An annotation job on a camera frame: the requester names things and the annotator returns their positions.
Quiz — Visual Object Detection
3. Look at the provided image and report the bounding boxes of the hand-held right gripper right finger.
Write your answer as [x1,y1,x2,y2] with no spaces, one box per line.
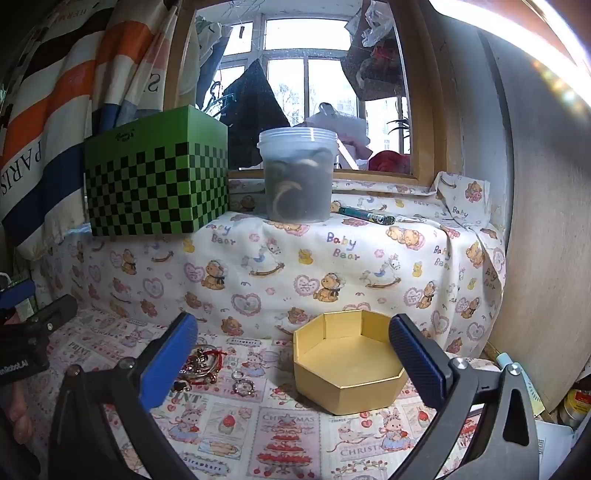
[389,315,539,480]

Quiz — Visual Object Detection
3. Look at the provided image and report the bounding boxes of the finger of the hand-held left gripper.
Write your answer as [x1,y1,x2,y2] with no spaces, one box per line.
[0,281,37,320]
[25,294,78,334]

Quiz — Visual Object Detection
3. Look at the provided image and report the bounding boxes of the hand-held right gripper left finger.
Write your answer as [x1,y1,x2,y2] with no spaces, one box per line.
[48,311,199,480]

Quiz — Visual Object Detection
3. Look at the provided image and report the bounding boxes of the gold metal jewelry cluster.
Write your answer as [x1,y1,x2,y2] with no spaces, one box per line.
[188,344,219,371]

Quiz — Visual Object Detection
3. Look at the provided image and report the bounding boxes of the red string bracelet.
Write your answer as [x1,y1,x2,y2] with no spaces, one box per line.
[179,348,230,385]

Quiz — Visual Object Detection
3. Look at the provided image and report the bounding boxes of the gold hexagonal box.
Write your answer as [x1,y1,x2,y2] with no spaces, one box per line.
[293,309,410,415]

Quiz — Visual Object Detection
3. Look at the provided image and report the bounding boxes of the silver ring charm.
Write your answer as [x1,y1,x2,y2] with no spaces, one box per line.
[231,369,256,397]

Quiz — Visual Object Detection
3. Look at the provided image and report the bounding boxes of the person's left hand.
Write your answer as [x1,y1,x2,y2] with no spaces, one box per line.
[0,382,35,445]

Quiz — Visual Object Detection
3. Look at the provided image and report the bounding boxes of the pale blue tube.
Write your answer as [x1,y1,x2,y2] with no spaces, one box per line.
[482,346,546,417]

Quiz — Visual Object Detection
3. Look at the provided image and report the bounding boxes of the festive printed cloth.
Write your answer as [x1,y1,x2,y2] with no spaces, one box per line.
[25,308,506,480]

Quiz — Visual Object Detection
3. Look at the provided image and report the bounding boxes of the bear printed cloth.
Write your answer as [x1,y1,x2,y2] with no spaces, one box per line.
[18,172,509,367]

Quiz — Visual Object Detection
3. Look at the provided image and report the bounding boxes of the dark green pen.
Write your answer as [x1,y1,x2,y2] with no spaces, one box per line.
[338,205,397,226]

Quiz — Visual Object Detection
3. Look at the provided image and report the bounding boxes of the green black checkered box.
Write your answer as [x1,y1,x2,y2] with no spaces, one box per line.
[84,104,230,237]

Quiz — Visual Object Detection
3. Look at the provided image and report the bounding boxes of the white paper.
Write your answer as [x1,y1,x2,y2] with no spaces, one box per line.
[534,419,580,480]

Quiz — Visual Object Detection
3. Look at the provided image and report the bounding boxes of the small jar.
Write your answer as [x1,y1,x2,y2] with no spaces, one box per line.
[560,388,591,431]

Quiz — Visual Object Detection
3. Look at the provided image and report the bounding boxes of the plywood board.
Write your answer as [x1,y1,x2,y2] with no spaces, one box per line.
[436,0,591,414]

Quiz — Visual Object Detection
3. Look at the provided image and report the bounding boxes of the striped blanket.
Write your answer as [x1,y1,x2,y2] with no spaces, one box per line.
[0,0,186,261]

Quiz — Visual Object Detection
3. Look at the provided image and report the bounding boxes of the red cloth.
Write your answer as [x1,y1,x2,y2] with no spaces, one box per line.
[368,150,413,175]

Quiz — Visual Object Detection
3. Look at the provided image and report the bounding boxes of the clear plastic bucket with lid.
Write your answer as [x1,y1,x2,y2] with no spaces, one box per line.
[257,127,337,224]

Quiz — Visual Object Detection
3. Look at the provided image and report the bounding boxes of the green plant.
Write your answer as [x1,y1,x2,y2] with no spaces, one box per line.
[387,114,413,154]

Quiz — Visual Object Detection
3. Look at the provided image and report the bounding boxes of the pink clothes pile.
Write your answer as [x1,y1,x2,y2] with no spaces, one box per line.
[292,103,374,161]

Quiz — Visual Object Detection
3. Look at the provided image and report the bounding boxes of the dark hanging cloth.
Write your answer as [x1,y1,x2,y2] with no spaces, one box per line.
[220,58,293,170]

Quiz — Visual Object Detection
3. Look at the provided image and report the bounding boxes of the light green garment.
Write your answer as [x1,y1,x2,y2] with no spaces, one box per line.
[177,13,223,112]

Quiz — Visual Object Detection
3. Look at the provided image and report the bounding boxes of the dark hanging bag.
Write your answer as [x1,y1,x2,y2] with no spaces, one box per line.
[341,34,410,101]

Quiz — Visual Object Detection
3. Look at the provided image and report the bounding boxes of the white plastic bag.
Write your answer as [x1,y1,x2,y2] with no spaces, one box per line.
[361,0,399,48]

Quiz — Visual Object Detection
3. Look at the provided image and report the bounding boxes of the wooden window frame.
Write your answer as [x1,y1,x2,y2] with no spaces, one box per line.
[163,0,465,186]

